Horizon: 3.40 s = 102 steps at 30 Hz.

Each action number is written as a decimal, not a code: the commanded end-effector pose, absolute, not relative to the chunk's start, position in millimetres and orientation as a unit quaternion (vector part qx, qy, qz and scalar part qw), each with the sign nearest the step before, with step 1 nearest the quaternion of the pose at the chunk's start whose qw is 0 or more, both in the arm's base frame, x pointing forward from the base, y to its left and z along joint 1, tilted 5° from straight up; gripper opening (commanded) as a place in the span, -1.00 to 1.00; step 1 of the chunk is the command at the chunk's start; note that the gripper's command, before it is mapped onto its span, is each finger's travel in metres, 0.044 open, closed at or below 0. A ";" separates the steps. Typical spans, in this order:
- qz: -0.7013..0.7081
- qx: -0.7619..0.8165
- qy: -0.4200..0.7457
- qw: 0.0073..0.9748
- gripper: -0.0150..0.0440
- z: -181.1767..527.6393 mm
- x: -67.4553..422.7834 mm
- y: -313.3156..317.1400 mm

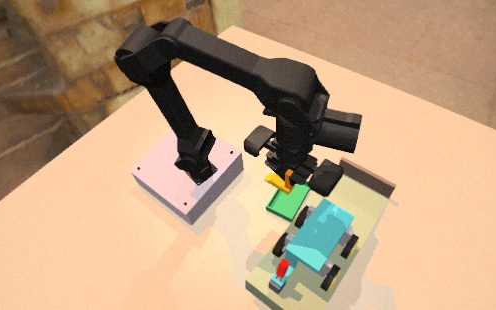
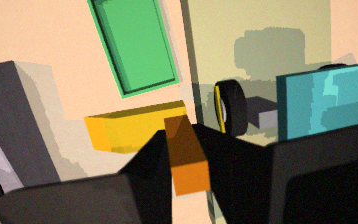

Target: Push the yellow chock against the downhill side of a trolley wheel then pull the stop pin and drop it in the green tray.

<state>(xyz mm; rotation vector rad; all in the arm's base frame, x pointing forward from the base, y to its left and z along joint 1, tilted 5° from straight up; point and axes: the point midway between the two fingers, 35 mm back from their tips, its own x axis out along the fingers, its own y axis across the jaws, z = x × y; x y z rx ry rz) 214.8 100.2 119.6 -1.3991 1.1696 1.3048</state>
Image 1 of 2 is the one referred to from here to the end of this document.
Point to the green tray rim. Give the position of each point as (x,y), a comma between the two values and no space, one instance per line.
(281,215)

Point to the green tray floor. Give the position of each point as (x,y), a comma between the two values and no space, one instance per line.
(287,204)

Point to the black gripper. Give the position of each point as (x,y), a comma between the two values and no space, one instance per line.
(282,157)

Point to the red-headed pin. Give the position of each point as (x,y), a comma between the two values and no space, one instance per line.
(282,269)

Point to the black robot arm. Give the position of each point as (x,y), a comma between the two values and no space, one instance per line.
(289,90)

